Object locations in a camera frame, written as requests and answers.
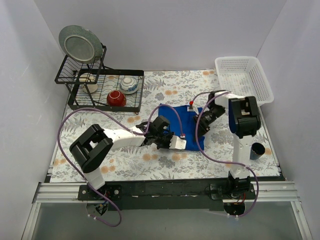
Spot blue printed t shirt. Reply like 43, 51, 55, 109
158, 105, 199, 151

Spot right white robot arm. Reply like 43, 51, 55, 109
194, 90, 261, 199

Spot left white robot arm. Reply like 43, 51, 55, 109
69, 116, 177, 200

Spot floral table mat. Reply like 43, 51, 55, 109
49, 69, 280, 181

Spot white plastic basket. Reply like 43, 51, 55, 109
214, 56, 274, 106

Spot red bowl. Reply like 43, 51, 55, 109
106, 90, 127, 107

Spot white blue patterned bowl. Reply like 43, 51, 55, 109
119, 76, 138, 95

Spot dark blue mug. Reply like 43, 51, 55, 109
250, 142, 266, 161

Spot cream mug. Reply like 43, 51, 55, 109
79, 73, 98, 94

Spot grey green plate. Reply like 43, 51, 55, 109
58, 25, 103, 64

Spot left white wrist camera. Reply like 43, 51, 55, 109
169, 135, 187, 151

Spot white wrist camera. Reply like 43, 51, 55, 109
169, 135, 187, 151
187, 100, 199, 114

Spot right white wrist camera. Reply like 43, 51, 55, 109
187, 100, 199, 114

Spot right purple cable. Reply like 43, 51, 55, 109
189, 91, 260, 218

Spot purple cable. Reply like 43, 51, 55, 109
57, 104, 186, 228
189, 91, 260, 218

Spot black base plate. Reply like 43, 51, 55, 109
77, 178, 241, 211

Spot black wire dish rack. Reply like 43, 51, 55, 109
54, 45, 145, 114

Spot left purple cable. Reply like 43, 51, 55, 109
57, 104, 186, 228

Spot aluminium frame rail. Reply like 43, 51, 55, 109
22, 177, 312, 240

